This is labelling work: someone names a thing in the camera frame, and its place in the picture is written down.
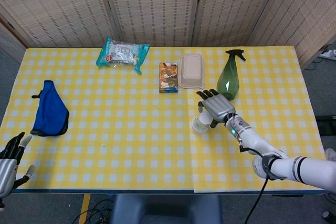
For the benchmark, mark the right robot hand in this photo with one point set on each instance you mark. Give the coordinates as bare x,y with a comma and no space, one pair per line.
218,106

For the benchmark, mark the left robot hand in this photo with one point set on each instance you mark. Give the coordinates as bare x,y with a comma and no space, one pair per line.
6,169

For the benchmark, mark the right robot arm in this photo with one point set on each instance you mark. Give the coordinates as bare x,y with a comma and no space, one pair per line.
288,166

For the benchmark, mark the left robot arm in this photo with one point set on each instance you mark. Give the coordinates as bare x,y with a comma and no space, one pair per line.
1,204

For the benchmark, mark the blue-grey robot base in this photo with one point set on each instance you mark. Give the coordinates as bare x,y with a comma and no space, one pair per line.
165,209

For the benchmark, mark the green spray bottle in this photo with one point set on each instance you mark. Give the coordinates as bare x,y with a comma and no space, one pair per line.
228,77

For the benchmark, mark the beige lidded food container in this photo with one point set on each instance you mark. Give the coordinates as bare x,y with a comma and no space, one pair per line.
191,73

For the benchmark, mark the colourful printed card box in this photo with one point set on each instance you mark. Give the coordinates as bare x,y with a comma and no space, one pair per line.
168,78

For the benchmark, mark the yellow checkered tablecloth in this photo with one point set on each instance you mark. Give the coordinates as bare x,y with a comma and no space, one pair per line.
275,90
110,129

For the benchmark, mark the blue fabric pouch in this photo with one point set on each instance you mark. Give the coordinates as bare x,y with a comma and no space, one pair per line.
51,111

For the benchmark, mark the yellow floor tape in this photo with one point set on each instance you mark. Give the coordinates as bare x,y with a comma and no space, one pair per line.
84,208

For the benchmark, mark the woven folding screen panel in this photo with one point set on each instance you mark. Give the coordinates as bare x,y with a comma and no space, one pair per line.
307,11
55,6
8,40
231,6
152,6

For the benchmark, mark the teal snack package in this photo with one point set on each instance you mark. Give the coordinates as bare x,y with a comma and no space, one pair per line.
119,54

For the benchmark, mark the white sneaker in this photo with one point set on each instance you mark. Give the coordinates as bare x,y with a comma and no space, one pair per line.
331,154

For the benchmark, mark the white power strip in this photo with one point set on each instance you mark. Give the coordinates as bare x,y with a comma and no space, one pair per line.
330,54

